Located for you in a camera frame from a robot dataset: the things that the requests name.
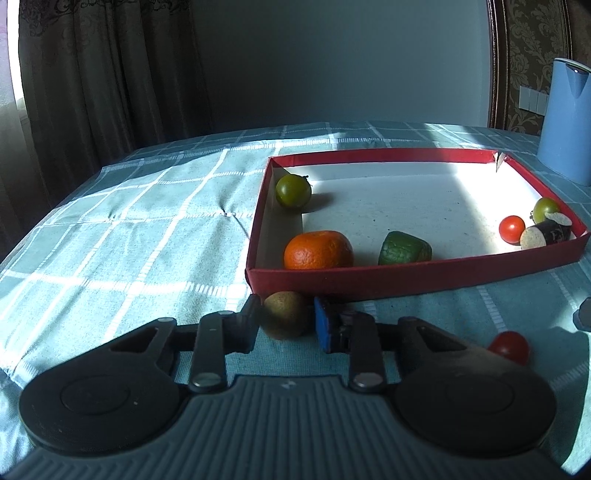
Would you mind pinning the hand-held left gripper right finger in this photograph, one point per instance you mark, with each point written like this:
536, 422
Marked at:
323, 327

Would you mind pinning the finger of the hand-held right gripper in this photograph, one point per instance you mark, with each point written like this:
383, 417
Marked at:
584, 316

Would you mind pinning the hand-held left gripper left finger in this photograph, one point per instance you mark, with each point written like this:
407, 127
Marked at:
249, 327

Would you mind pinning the brown kiwi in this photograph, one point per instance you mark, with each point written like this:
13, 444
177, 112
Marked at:
284, 314

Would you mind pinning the red cardboard box tray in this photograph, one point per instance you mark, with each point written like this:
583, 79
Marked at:
369, 281

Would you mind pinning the orange tangerine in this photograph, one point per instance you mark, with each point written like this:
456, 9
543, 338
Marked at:
318, 249

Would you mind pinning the red cherry tomato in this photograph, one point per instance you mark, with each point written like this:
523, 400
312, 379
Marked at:
511, 229
510, 347

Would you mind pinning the dark cylinder with beige ends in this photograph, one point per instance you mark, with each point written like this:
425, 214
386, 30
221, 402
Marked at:
549, 232

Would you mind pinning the green ridged vegetable piece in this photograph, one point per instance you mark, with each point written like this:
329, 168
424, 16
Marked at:
404, 248

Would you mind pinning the green tomato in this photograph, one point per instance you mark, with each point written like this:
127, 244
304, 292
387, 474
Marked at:
546, 208
293, 190

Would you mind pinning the teal checked tablecloth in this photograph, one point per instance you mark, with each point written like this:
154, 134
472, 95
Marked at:
138, 230

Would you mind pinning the blue electric kettle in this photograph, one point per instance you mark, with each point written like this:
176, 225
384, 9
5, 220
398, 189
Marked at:
565, 129

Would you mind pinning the brown patterned curtain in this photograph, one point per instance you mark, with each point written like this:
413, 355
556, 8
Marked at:
115, 69

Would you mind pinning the sheer white curtain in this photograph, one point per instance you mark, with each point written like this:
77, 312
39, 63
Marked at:
14, 69

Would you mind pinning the white wall switch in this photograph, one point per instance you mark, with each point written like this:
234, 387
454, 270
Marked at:
533, 99

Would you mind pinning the framed patterned wall panel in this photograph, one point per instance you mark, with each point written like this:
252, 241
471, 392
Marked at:
531, 37

